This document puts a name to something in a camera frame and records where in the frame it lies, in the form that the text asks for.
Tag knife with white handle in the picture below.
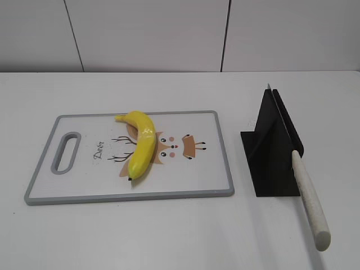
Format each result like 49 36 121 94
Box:
270 88 331 251

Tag white cutting board grey rim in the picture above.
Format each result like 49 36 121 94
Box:
24 110 235 205

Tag yellow plastic banana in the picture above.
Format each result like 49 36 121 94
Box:
114 111 157 181

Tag black knife stand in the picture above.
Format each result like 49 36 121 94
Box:
240 89 304 197

